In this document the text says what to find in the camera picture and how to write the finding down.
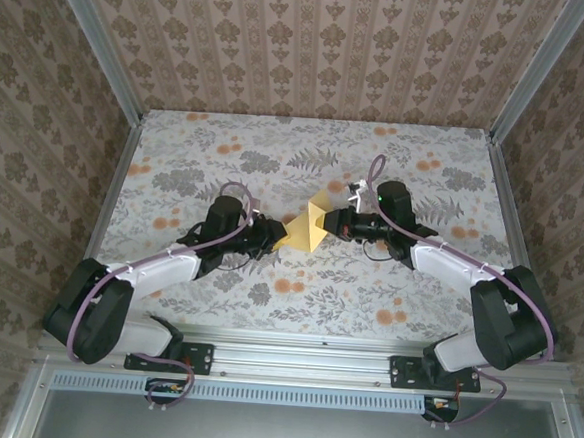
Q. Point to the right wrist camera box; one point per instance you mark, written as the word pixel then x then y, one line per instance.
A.
pixel 358 196

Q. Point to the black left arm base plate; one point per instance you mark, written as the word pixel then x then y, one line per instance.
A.
pixel 202 358

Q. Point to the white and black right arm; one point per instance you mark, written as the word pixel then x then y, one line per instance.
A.
pixel 449 265

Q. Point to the aluminium mounting rail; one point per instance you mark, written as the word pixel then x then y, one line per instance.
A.
pixel 302 360

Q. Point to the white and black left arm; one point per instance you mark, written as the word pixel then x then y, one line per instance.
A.
pixel 163 265

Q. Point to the yellow paper sheet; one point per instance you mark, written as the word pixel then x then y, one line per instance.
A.
pixel 306 230

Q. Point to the aluminium table side rail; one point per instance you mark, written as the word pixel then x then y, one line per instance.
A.
pixel 105 216
pixel 510 214

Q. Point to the grey metal panel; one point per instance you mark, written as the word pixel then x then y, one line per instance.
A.
pixel 282 434

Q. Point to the floral print tablecloth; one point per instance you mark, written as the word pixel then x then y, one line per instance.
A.
pixel 366 309

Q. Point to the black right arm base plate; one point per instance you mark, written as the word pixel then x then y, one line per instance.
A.
pixel 401 372

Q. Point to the aluminium frame post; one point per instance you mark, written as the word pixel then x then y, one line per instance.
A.
pixel 100 45
pixel 540 71

